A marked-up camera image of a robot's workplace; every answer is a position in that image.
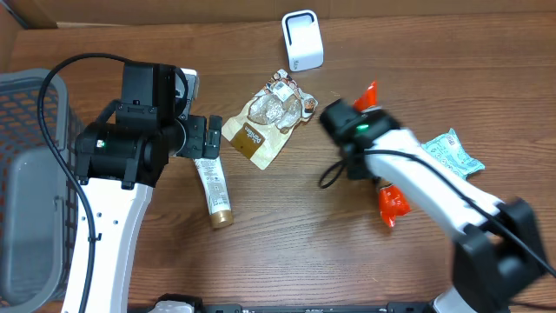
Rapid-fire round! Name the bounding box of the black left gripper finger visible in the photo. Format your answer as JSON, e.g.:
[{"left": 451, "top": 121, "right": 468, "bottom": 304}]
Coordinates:
[
  {"left": 208, "top": 115, "right": 222, "bottom": 138},
  {"left": 202, "top": 137, "right": 221, "bottom": 159}
]

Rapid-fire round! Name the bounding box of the beige cookie pouch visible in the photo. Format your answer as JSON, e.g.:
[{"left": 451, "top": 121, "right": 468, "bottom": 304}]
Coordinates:
[{"left": 222, "top": 69, "right": 318, "bottom": 170}]

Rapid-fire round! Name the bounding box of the white shampoo tube gold cap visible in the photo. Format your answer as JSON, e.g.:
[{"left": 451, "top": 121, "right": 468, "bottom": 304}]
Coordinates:
[{"left": 194, "top": 157, "right": 234, "bottom": 229}]

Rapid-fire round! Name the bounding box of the orange spaghetti package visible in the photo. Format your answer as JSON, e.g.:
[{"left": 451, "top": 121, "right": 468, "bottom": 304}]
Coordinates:
[{"left": 353, "top": 81, "right": 411, "bottom": 228}]

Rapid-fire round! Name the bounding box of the teal wipes packet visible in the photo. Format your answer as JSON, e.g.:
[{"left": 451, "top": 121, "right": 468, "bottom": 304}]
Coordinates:
[{"left": 421, "top": 129, "right": 485, "bottom": 179}]

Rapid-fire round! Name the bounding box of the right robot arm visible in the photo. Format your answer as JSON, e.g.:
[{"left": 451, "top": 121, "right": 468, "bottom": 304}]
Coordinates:
[{"left": 320, "top": 99, "right": 555, "bottom": 312}]

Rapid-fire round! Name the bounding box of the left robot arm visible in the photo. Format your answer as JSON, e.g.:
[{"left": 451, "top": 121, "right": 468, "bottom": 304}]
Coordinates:
[{"left": 63, "top": 62, "right": 222, "bottom": 312}]

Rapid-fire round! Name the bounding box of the white barcode scanner stand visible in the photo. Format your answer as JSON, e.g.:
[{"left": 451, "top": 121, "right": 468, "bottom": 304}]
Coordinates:
[{"left": 281, "top": 10, "right": 324, "bottom": 71}]

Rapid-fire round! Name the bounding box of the grey plastic shopping basket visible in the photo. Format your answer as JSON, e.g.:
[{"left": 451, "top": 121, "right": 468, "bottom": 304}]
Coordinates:
[{"left": 1, "top": 69, "right": 78, "bottom": 312}]

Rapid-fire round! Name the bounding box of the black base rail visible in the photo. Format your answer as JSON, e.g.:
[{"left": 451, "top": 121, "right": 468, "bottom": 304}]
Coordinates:
[{"left": 127, "top": 294, "right": 433, "bottom": 313}]

